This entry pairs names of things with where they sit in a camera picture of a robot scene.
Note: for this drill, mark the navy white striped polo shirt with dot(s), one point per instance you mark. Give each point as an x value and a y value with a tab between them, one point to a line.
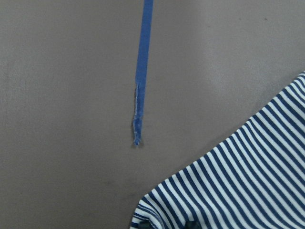
254	179

